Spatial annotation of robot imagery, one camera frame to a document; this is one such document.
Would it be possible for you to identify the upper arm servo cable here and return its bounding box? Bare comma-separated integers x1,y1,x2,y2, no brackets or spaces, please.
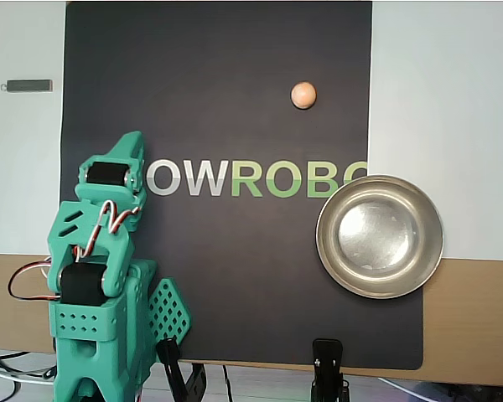
7,259,63,302

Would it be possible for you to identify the black camera stand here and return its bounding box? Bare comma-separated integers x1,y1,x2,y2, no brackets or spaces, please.
311,338,350,402

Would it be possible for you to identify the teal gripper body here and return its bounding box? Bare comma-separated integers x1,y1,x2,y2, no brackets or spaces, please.
72,154,148,209

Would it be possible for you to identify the metal bowl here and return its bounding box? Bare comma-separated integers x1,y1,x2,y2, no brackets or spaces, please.
315,174,445,300

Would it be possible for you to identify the grey USB stick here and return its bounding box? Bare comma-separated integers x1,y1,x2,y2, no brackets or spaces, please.
0,79,54,94

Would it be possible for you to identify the white cable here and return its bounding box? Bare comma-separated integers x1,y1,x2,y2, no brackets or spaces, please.
0,364,58,383

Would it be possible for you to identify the thin black cable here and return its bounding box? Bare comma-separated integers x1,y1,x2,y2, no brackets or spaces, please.
221,363,236,402

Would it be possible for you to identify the black table clamp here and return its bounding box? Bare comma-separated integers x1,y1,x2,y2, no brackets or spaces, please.
156,337,209,402

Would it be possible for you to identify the teal moving gripper finger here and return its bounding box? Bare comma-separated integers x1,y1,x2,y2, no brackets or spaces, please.
123,166,148,234

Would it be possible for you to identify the teal fixed gripper finger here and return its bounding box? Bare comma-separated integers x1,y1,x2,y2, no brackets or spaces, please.
107,131,148,169

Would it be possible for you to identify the black power cable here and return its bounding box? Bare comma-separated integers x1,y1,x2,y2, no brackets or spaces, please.
0,347,59,402

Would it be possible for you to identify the gripper servo cable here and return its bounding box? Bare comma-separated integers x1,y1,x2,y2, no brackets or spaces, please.
73,200,143,263

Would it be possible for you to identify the tan ball with black base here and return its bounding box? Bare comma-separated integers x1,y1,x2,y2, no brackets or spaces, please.
289,80,319,111

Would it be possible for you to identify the black mat with WOWROBO print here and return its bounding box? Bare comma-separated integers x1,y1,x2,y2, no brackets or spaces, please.
52,1,424,372

